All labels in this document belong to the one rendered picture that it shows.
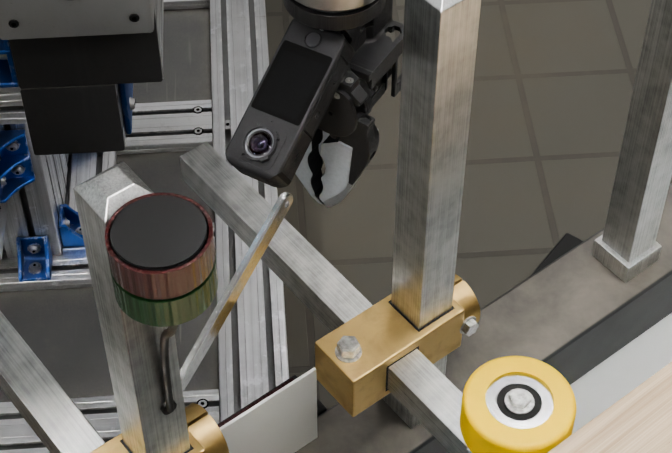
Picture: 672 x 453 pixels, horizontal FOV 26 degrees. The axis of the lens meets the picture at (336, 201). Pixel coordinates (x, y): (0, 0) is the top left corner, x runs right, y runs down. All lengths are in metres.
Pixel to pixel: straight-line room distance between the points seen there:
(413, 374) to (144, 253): 0.39
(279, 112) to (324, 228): 1.34
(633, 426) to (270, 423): 0.31
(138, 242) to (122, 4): 0.50
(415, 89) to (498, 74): 1.61
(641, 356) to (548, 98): 1.18
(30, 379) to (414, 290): 0.30
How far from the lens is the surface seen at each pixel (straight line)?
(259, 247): 1.10
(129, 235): 0.81
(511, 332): 1.33
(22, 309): 2.00
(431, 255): 1.10
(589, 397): 1.40
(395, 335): 1.15
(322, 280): 1.20
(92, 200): 0.84
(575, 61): 2.64
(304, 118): 0.99
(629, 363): 1.43
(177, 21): 2.38
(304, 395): 1.19
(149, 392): 0.97
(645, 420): 1.05
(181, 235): 0.81
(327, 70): 0.99
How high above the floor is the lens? 1.76
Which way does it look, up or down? 48 degrees down
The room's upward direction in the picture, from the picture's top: straight up
